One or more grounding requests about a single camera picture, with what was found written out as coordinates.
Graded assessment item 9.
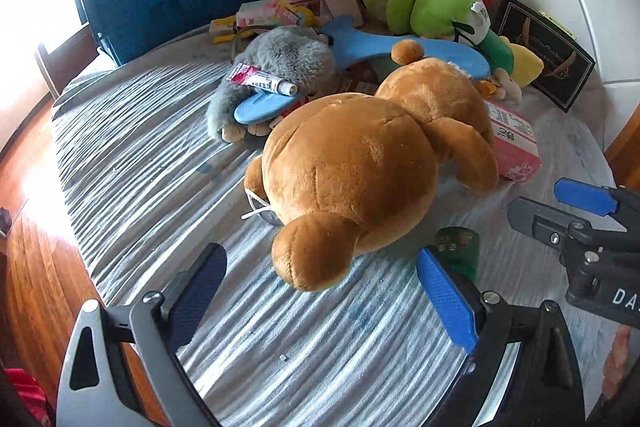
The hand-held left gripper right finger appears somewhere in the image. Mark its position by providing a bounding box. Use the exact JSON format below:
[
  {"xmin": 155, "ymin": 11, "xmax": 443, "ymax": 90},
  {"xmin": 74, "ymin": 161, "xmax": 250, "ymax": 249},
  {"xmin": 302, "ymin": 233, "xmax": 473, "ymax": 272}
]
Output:
[{"xmin": 416, "ymin": 248, "xmax": 586, "ymax": 427}]

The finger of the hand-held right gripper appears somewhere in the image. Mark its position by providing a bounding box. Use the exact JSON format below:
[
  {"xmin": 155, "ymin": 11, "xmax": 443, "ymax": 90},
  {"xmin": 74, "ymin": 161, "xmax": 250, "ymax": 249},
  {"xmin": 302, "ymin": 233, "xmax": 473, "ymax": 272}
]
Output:
[
  {"xmin": 507, "ymin": 197, "xmax": 640, "ymax": 258},
  {"xmin": 554, "ymin": 178, "xmax": 640, "ymax": 228}
]

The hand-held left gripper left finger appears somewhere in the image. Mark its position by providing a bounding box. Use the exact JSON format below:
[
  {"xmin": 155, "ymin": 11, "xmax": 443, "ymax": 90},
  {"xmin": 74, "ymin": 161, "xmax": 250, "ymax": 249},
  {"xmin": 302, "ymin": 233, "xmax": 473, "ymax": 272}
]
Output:
[{"xmin": 56, "ymin": 243, "xmax": 228, "ymax": 427}]

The brown teddy bear plush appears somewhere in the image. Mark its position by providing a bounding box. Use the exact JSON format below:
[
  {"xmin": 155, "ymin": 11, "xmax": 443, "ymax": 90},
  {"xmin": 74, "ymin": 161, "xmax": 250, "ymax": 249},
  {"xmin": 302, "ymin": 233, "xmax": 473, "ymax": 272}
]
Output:
[{"xmin": 243, "ymin": 41, "xmax": 501, "ymax": 292}]

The blue three-armed foam toy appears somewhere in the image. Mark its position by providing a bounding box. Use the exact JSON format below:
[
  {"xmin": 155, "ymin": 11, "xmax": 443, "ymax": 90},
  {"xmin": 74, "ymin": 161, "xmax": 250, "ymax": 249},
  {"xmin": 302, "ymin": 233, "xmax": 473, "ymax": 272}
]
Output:
[{"xmin": 234, "ymin": 18, "xmax": 492, "ymax": 126}]

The grey plush rabbit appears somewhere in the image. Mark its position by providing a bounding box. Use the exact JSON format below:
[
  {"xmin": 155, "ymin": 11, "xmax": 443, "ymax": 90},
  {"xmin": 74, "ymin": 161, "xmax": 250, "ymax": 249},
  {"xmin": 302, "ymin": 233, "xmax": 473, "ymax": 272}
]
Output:
[{"xmin": 207, "ymin": 26, "xmax": 338, "ymax": 142}]

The person's right hand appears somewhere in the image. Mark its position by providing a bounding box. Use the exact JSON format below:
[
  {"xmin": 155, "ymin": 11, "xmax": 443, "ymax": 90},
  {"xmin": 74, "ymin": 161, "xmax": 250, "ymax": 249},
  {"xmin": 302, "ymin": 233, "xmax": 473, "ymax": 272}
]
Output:
[{"xmin": 601, "ymin": 324, "xmax": 632, "ymax": 400}]

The green bottle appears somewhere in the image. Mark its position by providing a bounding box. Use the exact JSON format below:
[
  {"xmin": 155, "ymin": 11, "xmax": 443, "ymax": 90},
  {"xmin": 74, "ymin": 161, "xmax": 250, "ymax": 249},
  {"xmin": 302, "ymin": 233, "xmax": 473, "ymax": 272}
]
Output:
[{"xmin": 434, "ymin": 227, "xmax": 481, "ymax": 280}]

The pink tissue pack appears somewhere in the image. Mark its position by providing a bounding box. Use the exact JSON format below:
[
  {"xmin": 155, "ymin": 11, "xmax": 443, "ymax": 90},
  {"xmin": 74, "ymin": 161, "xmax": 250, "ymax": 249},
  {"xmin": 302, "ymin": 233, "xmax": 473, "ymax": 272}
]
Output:
[{"xmin": 484, "ymin": 99, "xmax": 543, "ymax": 182}]

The striped bed sheet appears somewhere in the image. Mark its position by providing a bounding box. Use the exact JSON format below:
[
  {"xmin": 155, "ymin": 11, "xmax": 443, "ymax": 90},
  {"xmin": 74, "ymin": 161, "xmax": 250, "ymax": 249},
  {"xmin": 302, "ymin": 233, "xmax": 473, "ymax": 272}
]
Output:
[{"xmin": 50, "ymin": 22, "xmax": 618, "ymax": 427}]

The dark green and yellow plush frog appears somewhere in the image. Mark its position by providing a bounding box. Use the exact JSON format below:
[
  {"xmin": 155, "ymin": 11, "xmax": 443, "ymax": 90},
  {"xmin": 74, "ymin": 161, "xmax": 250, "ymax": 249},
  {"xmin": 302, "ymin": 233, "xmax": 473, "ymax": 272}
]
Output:
[{"xmin": 477, "ymin": 31, "xmax": 545, "ymax": 102}]

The black book with gold print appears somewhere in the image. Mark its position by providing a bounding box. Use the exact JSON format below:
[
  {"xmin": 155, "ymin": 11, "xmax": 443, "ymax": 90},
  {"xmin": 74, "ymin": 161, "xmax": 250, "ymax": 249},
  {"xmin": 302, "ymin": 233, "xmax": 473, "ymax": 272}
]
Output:
[{"xmin": 492, "ymin": 0, "xmax": 597, "ymax": 112}]

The red cloth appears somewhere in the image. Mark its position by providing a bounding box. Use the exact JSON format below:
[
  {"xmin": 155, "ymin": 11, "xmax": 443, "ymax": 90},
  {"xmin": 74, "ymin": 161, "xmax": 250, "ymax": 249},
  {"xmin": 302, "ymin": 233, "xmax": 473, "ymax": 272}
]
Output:
[{"xmin": 0, "ymin": 367, "xmax": 53, "ymax": 427}]

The pink and white ointment tube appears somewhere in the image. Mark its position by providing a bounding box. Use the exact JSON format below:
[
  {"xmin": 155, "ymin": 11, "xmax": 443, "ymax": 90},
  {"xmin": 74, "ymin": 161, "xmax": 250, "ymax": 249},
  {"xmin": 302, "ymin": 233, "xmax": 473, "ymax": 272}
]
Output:
[{"xmin": 226, "ymin": 62, "xmax": 299, "ymax": 98}]

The light green plush toy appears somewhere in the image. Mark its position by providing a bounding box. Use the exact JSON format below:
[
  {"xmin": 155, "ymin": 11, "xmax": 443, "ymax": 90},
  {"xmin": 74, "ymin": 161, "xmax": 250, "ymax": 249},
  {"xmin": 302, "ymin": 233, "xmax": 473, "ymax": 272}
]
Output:
[{"xmin": 351, "ymin": 0, "xmax": 488, "ymax": 45}]

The wooden chair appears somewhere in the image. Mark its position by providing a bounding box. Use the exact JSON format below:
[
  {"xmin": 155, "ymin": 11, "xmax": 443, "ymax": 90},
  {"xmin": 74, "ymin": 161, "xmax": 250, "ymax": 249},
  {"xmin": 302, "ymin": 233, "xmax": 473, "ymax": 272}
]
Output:
[{"xmin": 36, "ymin": 24, "xmax": 101, "ymax": 100}]

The pastel tissue pack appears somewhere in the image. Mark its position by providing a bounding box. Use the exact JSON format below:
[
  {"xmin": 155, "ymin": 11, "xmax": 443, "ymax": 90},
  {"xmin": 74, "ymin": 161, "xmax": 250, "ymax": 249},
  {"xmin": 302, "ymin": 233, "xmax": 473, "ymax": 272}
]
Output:
[{"xmin": 236, "ymin": 1, "xmax": 282, "ymax": 28}]

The beige rectangular box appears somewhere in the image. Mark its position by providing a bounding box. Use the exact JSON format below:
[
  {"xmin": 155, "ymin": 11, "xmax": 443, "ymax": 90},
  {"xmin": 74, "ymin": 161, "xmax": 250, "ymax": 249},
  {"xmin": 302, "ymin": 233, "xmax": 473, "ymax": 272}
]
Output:
[{"xmin": 321, "ymin": 0, "xmax": 364, "ymax": 28}]

